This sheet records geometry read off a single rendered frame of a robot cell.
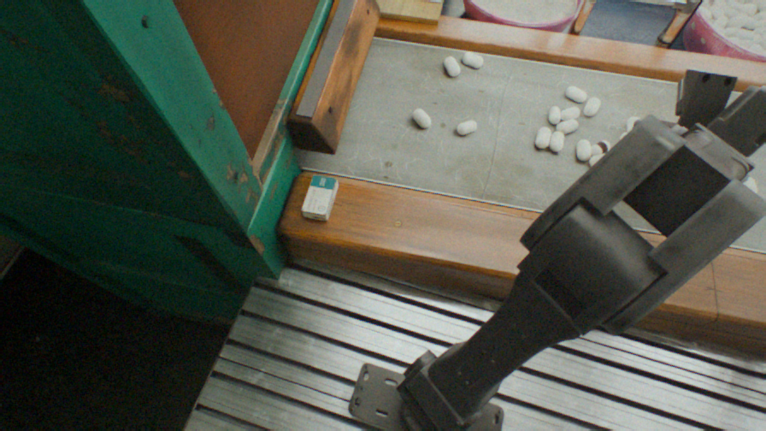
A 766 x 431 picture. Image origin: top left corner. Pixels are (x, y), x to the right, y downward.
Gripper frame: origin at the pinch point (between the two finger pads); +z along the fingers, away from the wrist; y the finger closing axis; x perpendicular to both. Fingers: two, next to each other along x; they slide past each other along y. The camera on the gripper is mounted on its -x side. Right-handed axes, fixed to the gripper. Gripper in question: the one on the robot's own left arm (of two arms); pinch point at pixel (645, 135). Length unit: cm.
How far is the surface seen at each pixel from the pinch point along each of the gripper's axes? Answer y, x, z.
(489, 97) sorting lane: 24.3, -1.3, 4.8
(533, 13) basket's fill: 18.2, -15.9, 23.3
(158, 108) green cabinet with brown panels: 51, -2, -44
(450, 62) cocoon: 32.0, -5.6, 6.7
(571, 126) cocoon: 11.2, 0.4, -0.1
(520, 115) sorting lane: 18.9, 0.6, 2.6
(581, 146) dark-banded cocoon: 9.5, 2.8, -2.9
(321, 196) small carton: 45, 13, -18
